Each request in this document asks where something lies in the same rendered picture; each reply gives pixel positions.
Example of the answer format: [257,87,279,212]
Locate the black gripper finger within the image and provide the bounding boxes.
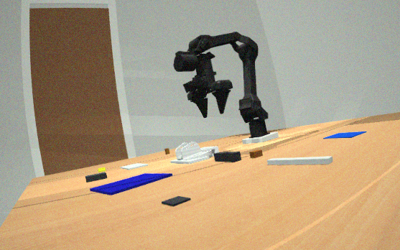
[191,98,208,118]
[212,90,231,114]

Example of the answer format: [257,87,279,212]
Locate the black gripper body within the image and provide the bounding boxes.
[187,68,233,100]

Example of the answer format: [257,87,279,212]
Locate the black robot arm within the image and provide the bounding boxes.
[173,32,270,139]

